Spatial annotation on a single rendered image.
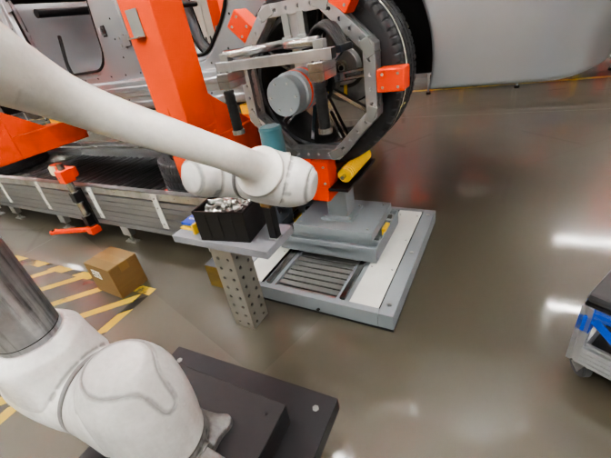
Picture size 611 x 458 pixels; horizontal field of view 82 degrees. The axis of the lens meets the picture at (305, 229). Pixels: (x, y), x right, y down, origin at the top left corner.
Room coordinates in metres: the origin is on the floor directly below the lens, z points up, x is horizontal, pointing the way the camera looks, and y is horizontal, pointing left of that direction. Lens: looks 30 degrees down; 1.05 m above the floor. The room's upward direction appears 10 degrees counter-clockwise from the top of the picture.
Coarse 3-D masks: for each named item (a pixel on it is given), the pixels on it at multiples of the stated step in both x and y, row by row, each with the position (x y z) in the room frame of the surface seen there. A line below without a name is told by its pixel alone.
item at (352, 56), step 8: (328, 40) 1.79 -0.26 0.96; (352, 48) 1.73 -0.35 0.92; (344, 56) 1.70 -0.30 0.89; (352, 56) 1.68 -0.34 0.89; (360, 56) 1.71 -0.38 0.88; (352, 64) 1.68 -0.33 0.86; (360, 64) 1.70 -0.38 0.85; (360, 72) 1.71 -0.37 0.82; (352, 80) 1.69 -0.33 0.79; (360, 80) 1.71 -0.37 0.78; (352, 88) 1.73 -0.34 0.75; (360, 88) 1.71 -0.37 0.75; (336, 96) 1.78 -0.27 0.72; (352, 96) 1.74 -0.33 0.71; (360, 96) 1.71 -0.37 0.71
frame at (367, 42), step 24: (288, 0) 1.35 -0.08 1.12; (312, 0) 1.30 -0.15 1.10; (264, 24) 1.41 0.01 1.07; (360, 24) 1.26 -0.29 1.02; (360, 48) 1.22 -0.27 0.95; (264, 120) 1.47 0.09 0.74; (360, 120) 1.23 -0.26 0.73; (288, 144) 1.41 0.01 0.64; (312, 144) 1.40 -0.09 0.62; (336, 144) 1.34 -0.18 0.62
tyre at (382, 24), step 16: (272, 0) 1.48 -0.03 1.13; (368, 0) 1.29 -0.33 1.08; (384, 0) 1.38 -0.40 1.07; (256, 16) 1.52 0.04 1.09; (368, 16) 1.29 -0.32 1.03; (384, 16) 1.27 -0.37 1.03; (400, 16) 1.40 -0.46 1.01; (384, 32) 1.26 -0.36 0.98; (400, 32) 1.32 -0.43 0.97; (384, 48) 1.26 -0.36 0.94; (400, 48) 1.26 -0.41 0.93; (384, 64) 1.26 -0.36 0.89; (400, 64) 1.24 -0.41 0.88; (384, 96) 1.27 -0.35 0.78; (400, 96) 1.25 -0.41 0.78; (384, 112) 1.27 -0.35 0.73; (400, 112) 1.35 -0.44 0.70; (368, 128) 1.30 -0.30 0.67; (384, 128) 1.27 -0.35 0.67; (368, 144) 1.30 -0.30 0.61; (336, 160) 1.38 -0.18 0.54
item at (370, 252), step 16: (288, 224) 1.57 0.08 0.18; (384, 224) 1.46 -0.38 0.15; (288, 240) 1.48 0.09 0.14; (304, 240) 1.43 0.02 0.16; (320, 240) 1.42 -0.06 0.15; (336, 240) 1.39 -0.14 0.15; (352, 240) 1.35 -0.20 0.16; (384, 240) 1.33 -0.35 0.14; (352, 256) 1.30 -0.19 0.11; (368, 256) 1.26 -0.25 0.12
